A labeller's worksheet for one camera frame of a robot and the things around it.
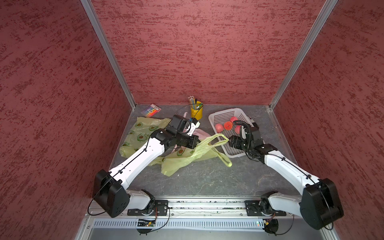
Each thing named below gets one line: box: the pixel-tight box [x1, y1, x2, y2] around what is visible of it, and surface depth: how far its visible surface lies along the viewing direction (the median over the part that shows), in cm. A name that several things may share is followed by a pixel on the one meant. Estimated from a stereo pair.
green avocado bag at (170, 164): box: [148, 133, 232, 176], surface depth 68 cm
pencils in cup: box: [187, 95, 203, 110], surface depth 108 cm
